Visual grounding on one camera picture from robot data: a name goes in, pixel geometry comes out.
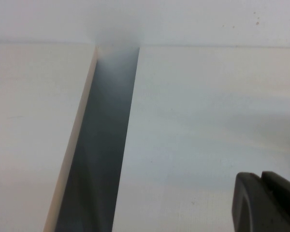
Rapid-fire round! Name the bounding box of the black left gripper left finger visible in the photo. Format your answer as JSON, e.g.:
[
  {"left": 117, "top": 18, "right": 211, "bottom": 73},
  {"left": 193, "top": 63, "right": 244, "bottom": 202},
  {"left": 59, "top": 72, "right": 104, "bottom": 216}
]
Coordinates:
[{"left": 231, "top": 172, "right": 281, "bottom": 232}]

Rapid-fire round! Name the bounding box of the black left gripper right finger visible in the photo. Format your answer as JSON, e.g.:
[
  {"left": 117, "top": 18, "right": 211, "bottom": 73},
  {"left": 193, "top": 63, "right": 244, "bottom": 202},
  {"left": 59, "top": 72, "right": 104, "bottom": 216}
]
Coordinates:
[{"left": 261, "top": 171, "right": 290, "bottom": 232}]

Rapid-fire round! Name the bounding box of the white side table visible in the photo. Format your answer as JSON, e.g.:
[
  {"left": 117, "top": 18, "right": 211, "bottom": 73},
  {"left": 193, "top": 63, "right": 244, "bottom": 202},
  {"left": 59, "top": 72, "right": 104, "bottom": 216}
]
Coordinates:
[{"left": 0, "top": 43, "right": 99, "bottom": 232}]

